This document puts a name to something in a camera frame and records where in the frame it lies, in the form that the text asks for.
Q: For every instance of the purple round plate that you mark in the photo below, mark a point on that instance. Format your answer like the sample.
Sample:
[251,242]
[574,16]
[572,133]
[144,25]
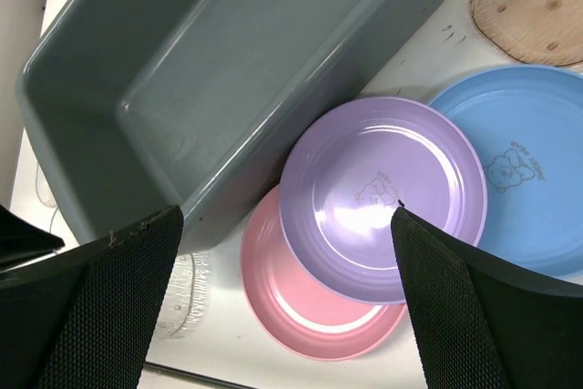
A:
[353,168]

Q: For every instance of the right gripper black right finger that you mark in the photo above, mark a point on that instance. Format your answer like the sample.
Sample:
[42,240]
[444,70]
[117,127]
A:
[482,322]

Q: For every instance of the clear textured round plate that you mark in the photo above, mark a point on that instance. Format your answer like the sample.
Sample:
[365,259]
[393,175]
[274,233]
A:
[186,298]

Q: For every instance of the pink round plate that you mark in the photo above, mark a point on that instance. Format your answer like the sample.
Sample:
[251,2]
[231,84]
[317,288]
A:
[296,310]

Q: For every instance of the grey plastic bin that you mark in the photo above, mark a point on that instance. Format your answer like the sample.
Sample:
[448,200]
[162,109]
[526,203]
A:
[135,105]

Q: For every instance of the blue round plate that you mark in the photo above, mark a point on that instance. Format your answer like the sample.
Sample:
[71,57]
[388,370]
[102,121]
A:
[525,123]

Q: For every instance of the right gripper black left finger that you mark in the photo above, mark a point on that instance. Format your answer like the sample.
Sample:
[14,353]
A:
[84,318]

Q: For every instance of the amber dotted glass plate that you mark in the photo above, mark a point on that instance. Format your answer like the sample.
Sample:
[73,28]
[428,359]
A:
[545,32]

